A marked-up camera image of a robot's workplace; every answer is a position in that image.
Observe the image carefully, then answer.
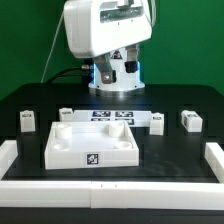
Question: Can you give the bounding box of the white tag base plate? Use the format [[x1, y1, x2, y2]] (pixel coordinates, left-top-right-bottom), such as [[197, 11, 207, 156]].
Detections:
[[74, 110, 152, 127]]

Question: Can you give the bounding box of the white U-shaped fence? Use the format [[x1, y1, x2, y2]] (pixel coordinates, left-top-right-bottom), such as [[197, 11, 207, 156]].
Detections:
[[0, 140, 224, 211]]

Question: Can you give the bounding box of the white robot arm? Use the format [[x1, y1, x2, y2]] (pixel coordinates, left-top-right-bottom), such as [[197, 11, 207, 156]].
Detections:
[[63, 0, 156, 97]]

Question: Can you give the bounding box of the white square tabletop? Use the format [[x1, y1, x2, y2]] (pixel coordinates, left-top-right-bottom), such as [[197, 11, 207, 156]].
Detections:
[[44, 121, 139, 170]]

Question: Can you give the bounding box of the white cable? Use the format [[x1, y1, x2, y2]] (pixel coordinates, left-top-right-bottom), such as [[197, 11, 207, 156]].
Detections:
[[40, 12, 66, 84]]

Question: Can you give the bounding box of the black cable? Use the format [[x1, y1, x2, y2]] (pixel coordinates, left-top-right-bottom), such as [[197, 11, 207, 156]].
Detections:
[[45, 64, 93, 84]]

